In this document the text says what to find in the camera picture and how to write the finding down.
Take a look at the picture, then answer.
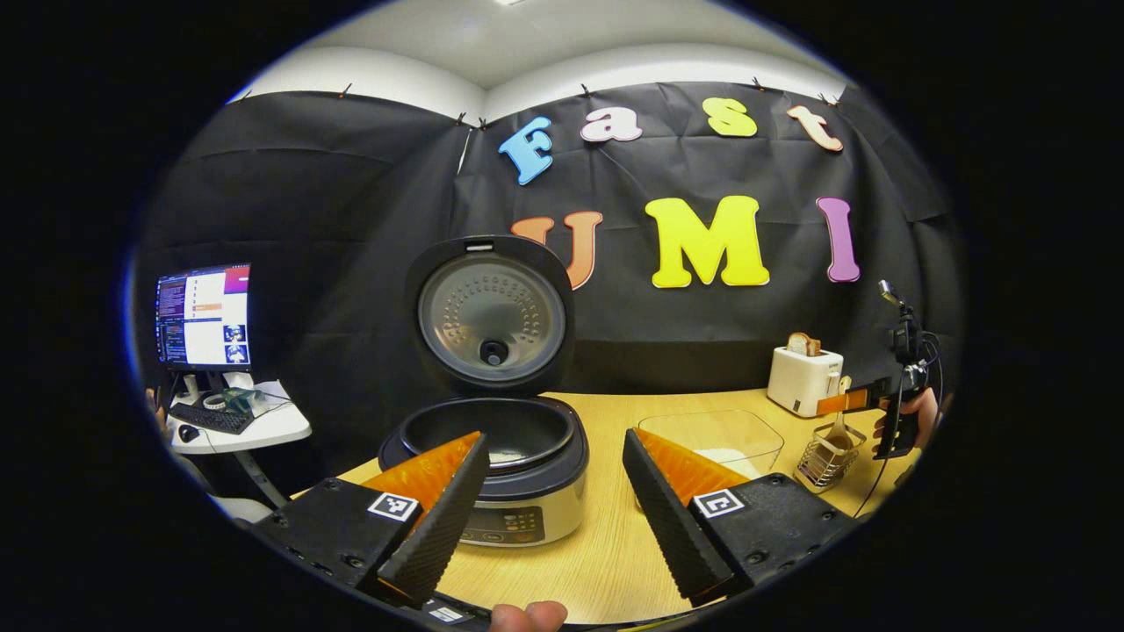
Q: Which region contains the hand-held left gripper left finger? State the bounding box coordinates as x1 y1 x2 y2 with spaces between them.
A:
253 430 491 611

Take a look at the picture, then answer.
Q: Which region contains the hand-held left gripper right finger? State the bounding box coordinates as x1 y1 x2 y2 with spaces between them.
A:
622 427 858 608

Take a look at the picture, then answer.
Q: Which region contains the white rice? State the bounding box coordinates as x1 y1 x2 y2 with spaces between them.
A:
694 448 775 480

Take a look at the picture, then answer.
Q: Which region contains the grey silver rice cooker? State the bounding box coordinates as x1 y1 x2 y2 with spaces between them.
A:
378 235 591 549

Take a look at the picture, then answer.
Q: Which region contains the white toaster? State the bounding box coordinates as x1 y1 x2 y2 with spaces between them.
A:
767 345 845 419

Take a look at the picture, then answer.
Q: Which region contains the clear plastic container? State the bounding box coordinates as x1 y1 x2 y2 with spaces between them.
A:
634 409 785 512

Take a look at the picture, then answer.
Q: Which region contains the white side table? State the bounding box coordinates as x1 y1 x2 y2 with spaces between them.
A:
165 379 313 510

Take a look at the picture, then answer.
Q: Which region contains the black keyboard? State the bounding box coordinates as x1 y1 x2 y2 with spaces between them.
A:
169 402 256 436

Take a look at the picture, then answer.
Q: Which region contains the black backdrop cloth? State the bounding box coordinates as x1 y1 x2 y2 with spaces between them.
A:
132 81 965 492

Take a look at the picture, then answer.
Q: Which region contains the computer monitor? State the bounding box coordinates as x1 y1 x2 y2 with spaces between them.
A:
155 263 253 371

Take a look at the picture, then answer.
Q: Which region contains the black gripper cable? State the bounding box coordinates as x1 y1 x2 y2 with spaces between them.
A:
854 413 905 521

